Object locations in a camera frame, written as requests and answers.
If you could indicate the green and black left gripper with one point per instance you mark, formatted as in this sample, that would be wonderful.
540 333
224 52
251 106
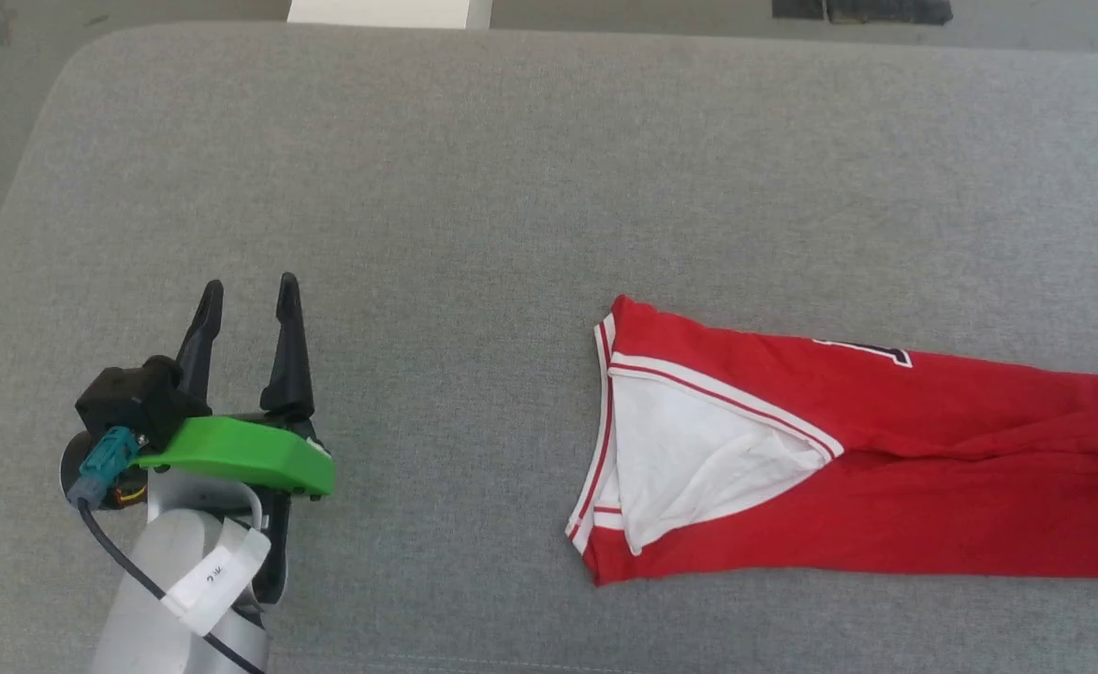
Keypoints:
249 454

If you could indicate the red Bulls basketball jersey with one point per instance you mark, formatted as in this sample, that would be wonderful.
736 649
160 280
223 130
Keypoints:
979 505

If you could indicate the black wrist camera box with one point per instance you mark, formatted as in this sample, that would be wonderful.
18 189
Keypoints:
132 398

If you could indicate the black flat object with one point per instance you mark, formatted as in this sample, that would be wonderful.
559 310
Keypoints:
862 9

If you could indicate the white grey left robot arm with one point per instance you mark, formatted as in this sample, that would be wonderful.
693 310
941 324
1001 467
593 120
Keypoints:
160 580

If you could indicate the grey fabric sofa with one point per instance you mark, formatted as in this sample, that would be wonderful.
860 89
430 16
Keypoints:
511 187

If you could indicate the white label tape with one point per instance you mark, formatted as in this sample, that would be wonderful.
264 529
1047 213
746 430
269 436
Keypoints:
216 580

